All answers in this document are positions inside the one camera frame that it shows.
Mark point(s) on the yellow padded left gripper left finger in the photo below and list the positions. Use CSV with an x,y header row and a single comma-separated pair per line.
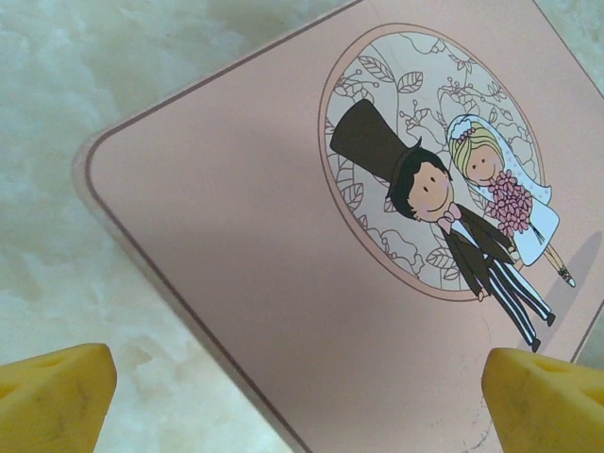
x,y
52,401

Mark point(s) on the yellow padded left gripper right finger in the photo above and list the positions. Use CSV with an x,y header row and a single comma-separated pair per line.
x,y
547,406

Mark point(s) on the pink wedding couple tin box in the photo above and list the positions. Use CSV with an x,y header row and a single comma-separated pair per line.
x,y
283,212

